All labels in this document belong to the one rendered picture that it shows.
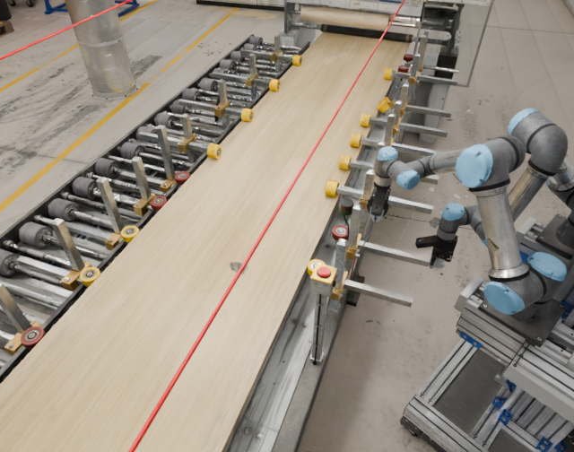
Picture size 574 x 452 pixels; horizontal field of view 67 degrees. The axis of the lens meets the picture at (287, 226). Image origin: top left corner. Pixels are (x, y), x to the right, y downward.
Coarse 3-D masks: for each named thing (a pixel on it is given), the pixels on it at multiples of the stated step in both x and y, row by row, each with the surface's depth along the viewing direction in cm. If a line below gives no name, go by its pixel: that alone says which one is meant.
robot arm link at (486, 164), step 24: (480, 144) 128; (504, 144) 127; (456, 168) 133; (480, 168) 124; (504, 168) 126; (480, 192) 128; (504, 192) 128; (504, 216) 129; (504, 240) 130; (504, 264) 132; (504, 288) 131; (528, 288) 132; (504, 312) 136
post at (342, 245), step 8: (344, 240) 165; (336, 248) 166; (344, 248) 165; (336, 256) 169; (344, 256) 169; (336, 264) 172; (344, 264) 175; (336, 272) 175; (336, 288) 181; (336, 304) 188
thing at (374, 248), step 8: (336, 240) 205; (360, 240) 203; (360, 248) 203; (368, 248) 201; (376, 248) 199; (384, 248) 199; (392, 248) 199; (392, 256) 199; (400, 256) 197; (408, 256) 196; (416, 256) 196; (424, 256) 196; (416, 264) 196; (424, 264) 195
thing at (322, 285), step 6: (318, 264) 144; (330, 270) 142; (312, 276) 140; (318, 276) 140; (330, 276) 140; (312, 282) 141; (318, 282) 140; (324, 282) 139; (330, 282) 138; (312, 288) 142; (318, 288) 141; (324, 288) 140; (330, 288) 139; (324, 294) 142; (330, 294) 142
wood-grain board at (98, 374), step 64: (320, 64) 347; (384, 64) 347; (256, 128) 272; (320, 128) 272; (192, 192) 224; (256, 192) 224; (320, 192) 224; (128, 256) 190; (192, 256) 190; (256, 256) 190; (64, 320) 165; (128, 320) 165; (192, 320) 165; (256, 320) 165; (0, 384) 146; (64, 384) 146; (128, 384) 146; (192, 384) 146; (0, 448) 131; (64, 448) 131; (128, 448) 131; (192, 448) 131
